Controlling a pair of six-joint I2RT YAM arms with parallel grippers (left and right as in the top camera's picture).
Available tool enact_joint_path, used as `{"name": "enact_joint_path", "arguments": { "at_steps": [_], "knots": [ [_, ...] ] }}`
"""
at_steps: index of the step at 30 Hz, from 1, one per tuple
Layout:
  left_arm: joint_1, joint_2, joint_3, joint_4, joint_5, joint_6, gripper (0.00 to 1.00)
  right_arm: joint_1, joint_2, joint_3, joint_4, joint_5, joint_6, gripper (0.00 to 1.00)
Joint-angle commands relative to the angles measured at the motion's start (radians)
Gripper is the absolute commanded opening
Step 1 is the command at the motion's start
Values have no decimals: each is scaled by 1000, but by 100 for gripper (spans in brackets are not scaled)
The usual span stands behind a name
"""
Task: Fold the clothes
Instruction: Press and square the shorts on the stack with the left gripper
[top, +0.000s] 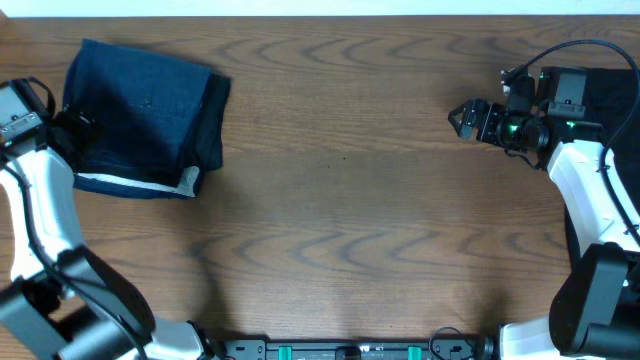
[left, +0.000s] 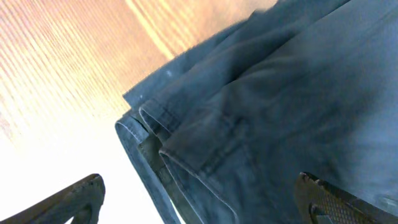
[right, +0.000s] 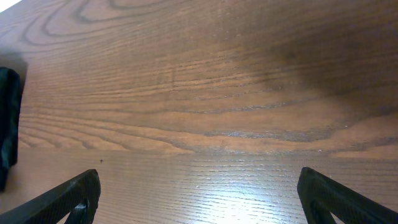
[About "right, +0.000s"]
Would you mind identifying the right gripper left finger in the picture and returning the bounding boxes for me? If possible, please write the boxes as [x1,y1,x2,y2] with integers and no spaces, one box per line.
[1,169,101,223]

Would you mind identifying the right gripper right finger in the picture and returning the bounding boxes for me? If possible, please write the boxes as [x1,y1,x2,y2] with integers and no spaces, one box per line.
[297,167,397,224]

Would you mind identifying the folded black garment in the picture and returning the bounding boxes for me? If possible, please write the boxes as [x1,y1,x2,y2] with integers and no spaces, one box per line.
[1,67,22,192]

